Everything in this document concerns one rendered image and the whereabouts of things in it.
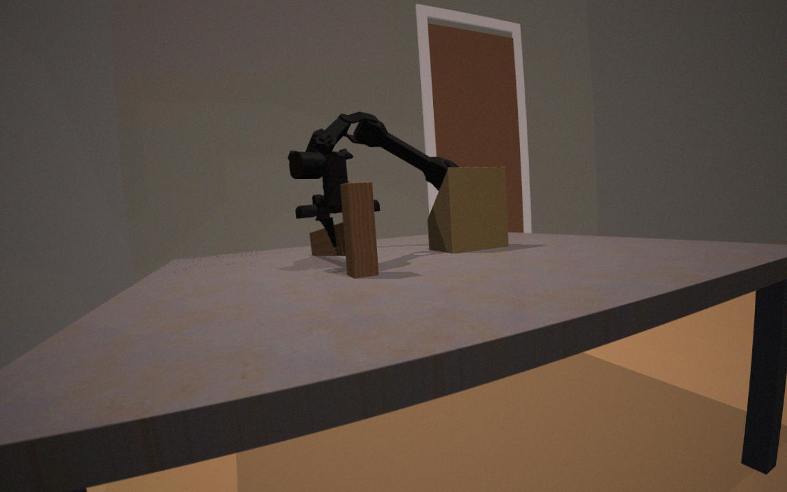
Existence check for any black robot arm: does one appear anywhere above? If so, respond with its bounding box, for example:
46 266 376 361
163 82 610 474
288 111 459 190

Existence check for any dark wooden post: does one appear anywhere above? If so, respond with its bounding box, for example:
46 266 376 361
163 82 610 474
340 181 379 279

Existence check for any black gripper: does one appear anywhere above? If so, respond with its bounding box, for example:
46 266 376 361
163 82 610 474
295 178 349 247

